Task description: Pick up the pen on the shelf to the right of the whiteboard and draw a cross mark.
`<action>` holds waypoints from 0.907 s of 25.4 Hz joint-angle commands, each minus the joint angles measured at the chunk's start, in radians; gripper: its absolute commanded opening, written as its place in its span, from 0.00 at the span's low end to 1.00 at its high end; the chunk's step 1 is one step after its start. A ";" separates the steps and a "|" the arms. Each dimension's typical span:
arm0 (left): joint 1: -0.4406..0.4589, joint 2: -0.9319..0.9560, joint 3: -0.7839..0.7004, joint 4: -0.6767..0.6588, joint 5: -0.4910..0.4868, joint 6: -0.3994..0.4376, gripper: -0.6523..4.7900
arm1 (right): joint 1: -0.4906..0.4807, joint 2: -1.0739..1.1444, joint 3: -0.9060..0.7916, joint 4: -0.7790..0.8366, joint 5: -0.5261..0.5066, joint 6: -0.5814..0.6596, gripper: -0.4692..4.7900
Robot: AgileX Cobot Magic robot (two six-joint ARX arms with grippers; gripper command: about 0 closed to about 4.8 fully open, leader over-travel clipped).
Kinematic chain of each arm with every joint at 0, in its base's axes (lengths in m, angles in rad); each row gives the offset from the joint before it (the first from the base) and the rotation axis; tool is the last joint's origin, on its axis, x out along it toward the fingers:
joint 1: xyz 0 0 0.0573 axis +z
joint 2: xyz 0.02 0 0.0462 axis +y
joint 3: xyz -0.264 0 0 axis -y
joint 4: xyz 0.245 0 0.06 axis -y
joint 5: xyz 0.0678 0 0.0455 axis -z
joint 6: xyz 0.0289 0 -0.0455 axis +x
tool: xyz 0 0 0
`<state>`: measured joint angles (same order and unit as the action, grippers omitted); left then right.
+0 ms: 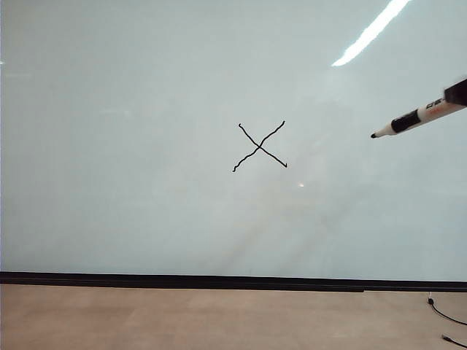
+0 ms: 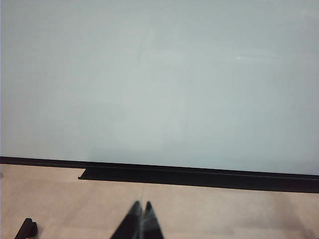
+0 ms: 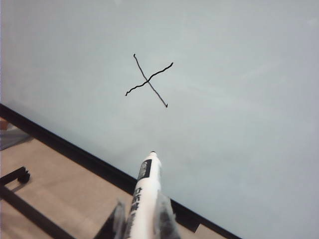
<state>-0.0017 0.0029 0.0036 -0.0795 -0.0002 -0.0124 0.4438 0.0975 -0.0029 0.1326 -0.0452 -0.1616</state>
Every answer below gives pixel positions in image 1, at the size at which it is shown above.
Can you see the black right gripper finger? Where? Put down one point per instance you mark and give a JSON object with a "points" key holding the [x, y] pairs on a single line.
{"points": [[458, 94]]}

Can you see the white black whiteboard marker pen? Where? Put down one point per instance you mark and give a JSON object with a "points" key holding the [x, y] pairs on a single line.
{"points": [[405, 123]]}

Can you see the black drawn cross mark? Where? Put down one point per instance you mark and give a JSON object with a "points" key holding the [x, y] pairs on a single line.
{"points": [[259, 146]]}

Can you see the pale glass whiteboard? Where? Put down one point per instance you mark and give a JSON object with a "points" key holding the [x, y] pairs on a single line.
{"points": [[146, 182]]}

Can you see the black whiteboard bottom rail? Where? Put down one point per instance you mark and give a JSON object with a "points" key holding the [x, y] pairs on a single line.
{"points": [[219, 282]]}

